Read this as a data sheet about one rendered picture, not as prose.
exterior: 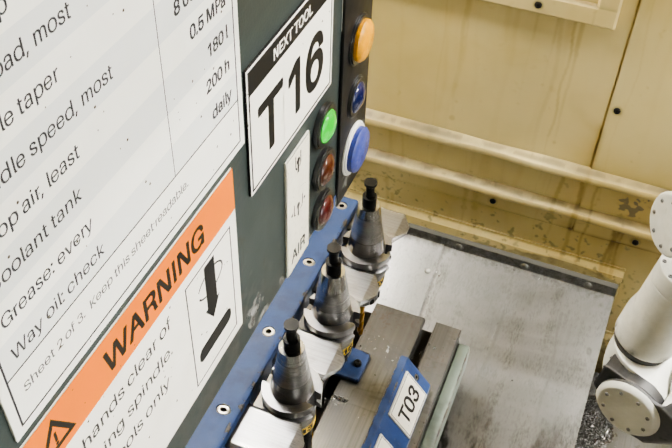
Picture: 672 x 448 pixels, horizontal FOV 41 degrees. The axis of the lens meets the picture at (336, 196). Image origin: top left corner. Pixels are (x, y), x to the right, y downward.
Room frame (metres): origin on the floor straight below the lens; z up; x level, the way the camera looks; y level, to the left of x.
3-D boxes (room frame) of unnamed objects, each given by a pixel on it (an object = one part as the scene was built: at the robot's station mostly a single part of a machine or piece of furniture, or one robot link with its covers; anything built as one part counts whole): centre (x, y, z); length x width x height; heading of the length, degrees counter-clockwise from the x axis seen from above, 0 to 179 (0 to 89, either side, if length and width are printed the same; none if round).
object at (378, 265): (0.74, -0.04, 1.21); 0.06 x 0.06 x 0.03
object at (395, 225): (0.79, -0.06, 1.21); 0.07 x 0.05 x 0.01; 70
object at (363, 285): (0.69, -0.02, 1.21); 0.07 x 0.05 x 0.01; 70
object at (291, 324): (0.54, 0.04, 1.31); 0.02 x 0.02 x 0.03
